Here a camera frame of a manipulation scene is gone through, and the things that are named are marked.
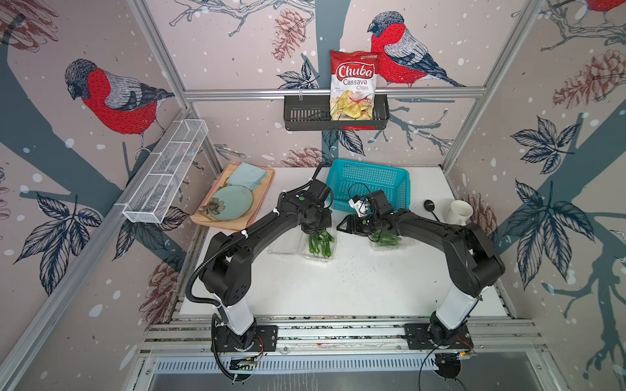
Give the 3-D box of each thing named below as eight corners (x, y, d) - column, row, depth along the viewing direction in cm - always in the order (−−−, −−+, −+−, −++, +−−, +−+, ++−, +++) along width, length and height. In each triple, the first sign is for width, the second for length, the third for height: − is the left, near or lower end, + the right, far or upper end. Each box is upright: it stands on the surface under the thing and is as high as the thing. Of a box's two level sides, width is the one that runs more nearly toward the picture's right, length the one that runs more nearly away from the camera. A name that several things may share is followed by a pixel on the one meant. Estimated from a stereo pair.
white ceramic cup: (448, 229, 99) (457, 219, 92) (441, 211, 104) (449, 199, 98) (467, 229, 99) (477, 219, 92) (459, 211, 104) (468, 199, 98)
